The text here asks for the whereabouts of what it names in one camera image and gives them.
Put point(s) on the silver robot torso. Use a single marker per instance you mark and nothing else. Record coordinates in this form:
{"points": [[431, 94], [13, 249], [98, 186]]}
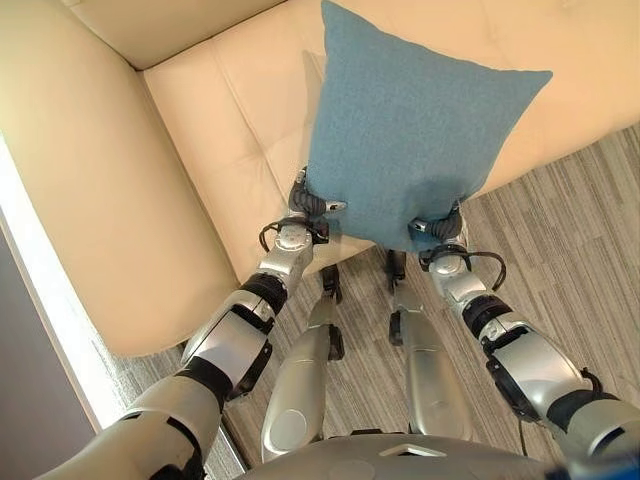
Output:
{"points": [[395, 457]]}

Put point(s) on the silver robot leg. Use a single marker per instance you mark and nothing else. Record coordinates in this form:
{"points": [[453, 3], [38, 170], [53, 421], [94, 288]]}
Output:
{"points": [[305, 370], [425, 360]]}

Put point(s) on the silver right robot leg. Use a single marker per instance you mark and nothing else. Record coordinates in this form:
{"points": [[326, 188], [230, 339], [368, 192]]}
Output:
{"points": [[425, 360]]}

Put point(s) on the silver left robot leg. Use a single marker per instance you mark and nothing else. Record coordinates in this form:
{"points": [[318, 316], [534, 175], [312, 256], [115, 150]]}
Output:
{"points": [[305, 370]]}

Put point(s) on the cream leather sofa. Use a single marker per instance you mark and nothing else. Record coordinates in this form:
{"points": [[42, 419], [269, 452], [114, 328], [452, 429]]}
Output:
{"points": [[150, 150]]}

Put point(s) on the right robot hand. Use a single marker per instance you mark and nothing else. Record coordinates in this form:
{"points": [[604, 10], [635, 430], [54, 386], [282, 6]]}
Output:
{"points": [[441, 225]]}

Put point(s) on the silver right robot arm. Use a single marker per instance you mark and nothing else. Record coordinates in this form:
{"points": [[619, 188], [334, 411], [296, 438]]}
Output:
{"points": [[520, 345]]}

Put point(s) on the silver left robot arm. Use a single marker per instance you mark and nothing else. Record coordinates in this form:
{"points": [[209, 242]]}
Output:
{"points": [[210, 350]]}

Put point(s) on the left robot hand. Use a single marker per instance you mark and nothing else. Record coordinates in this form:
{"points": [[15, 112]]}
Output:
{"points": [[309, 200]]}

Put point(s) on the blue square cushion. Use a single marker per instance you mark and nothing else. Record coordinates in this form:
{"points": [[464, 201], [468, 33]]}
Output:
{"points": [[410, 140]]}

